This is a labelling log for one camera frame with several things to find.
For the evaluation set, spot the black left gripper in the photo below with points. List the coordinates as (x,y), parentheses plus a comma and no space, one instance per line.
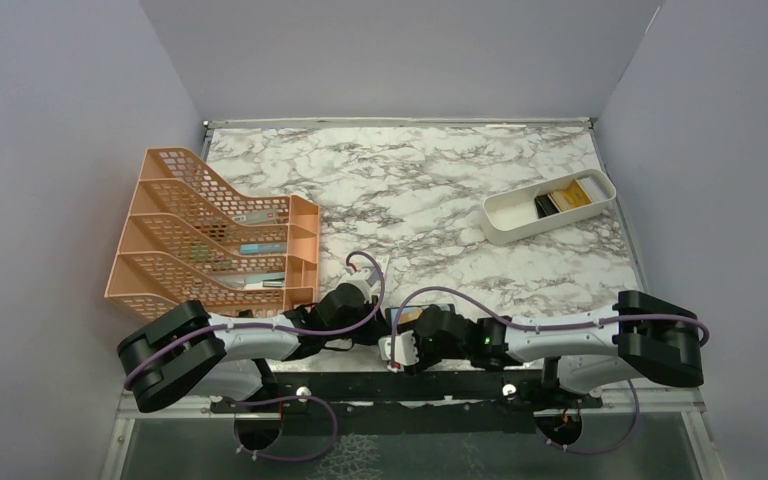
(376,327)

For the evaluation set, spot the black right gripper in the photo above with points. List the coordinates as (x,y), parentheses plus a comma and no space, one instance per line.
(424,359)

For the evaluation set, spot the black card holder wallet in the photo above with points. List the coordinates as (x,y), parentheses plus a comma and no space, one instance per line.
(428,318)

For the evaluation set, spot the gold yellow card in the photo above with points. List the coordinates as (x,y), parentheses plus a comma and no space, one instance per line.
(408,316)

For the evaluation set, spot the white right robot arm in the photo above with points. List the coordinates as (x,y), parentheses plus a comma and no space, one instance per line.
(639,336)

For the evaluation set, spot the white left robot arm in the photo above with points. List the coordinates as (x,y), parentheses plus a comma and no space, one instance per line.
(191,351)

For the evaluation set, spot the black card in tray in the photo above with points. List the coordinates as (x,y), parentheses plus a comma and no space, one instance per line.
(545,206)

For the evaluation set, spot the yellow card in tray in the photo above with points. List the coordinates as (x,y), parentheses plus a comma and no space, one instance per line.
(570,197)

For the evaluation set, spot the stack of white cards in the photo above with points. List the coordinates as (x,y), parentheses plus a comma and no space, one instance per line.
(592,188)

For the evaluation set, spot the blue box in rack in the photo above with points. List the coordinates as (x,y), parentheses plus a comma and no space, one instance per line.
(268,248)

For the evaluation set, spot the white plastic tray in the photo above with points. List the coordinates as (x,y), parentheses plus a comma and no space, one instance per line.
(512,216)

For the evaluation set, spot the grey box in rack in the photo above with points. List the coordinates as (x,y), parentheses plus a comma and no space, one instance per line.
(258,217)

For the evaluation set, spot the orange file organizer rack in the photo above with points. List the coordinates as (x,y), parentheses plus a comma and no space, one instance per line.
(179,243)

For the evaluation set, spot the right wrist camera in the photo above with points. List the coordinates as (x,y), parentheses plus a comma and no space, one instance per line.
(400,352)

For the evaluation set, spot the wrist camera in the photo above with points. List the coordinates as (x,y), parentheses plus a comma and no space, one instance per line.
(400,352)
(366,279)

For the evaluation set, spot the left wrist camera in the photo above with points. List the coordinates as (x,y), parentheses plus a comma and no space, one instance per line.
(366,279)

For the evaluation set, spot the black mounting rail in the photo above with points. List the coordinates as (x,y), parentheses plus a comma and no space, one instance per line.
(383,403)

